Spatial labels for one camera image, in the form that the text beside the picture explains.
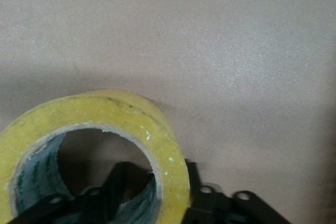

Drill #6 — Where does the brown table cover sheet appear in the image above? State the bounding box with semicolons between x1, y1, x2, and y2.
0;0;336;224

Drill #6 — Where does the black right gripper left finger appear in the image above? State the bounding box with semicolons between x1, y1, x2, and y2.
10;161;156;224

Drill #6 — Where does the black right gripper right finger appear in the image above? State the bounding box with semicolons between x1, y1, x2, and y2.
183;158;289;224

